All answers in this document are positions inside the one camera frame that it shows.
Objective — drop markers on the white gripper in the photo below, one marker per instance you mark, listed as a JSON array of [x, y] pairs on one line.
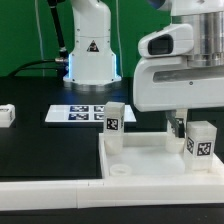
[[162, 84]]

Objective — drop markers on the white marker base plate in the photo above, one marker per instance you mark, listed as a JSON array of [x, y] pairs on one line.
[[75, 114]]

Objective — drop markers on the white L-shaped obstacle fence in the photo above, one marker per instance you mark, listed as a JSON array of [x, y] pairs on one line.
[[199, 188]]

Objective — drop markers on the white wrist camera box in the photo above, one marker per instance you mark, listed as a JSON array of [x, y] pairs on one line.
[[173, 40]]

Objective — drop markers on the white square table top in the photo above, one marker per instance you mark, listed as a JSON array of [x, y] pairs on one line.
[[144, 155]]

